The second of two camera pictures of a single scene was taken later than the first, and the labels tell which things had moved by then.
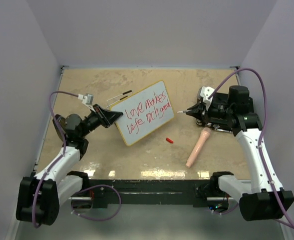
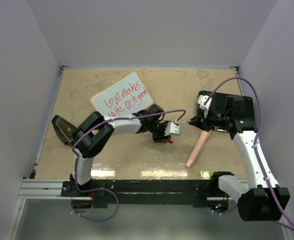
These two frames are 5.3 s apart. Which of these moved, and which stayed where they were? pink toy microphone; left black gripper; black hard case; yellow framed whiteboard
Moved: left black gripper; yellow framed whiteboard
Stayed: pink toy microphone; black hard case
